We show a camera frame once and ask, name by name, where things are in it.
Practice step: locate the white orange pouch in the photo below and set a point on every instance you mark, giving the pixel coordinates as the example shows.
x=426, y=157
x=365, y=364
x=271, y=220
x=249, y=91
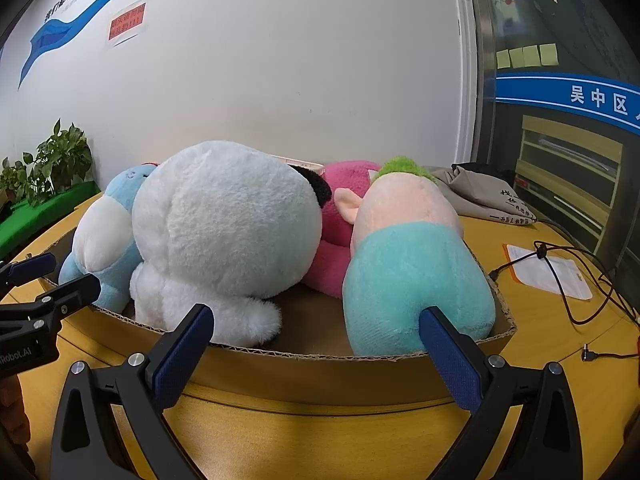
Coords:
x=551, y=274

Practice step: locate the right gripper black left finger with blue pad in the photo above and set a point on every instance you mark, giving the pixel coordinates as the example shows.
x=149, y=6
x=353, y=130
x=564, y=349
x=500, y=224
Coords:
x=86, y=442

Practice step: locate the cartoon sheep picture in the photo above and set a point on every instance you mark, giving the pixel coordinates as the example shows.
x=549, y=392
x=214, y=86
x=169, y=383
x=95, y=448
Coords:
x=507, y=17

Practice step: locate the hand in orange glove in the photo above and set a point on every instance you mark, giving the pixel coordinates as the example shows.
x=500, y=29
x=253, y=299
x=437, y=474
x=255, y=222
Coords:
x=12, y=412

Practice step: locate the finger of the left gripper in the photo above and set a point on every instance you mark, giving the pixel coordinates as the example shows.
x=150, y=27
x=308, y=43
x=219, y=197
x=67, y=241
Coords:
x=14, y=274
x=70, y=294

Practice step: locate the green table cloth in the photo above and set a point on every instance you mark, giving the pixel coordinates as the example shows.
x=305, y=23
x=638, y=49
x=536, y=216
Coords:
x=26, y=222

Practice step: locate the green haired pastel plush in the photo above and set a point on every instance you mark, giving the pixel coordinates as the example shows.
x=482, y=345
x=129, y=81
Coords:
x=407, y=254

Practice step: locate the red wall sign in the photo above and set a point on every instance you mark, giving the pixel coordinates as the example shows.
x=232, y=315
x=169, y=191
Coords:
x=127, y=24

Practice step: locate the white panda plush toy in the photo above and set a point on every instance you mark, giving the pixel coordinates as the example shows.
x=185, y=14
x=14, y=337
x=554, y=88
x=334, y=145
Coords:
x=227, y=226

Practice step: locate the cardboard box tray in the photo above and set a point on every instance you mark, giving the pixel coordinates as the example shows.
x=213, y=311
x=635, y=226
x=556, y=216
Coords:
x=310, y=361

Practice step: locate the pink plush toy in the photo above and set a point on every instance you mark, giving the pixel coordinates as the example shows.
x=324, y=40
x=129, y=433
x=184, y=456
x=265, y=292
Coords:
x=331, y=261

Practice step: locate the grey cloth bag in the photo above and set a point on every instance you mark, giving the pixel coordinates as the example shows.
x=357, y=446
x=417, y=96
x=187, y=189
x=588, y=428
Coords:
x=482, y=196

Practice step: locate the yellow sticky notes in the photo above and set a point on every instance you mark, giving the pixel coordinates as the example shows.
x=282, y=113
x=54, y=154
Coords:
x=535, y=55

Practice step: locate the small potted plant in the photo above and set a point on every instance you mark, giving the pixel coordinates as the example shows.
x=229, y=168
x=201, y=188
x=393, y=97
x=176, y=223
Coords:
x=14, y=180

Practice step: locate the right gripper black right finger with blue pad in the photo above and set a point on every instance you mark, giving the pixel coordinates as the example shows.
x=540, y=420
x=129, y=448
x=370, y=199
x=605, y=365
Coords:
x=545, y=443

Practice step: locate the blue plush toy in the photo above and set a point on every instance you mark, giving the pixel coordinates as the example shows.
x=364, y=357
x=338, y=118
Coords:
x=103, y=243

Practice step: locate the large potted plant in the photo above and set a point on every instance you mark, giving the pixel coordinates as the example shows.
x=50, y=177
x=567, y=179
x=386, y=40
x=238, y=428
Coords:
x=61, y=161

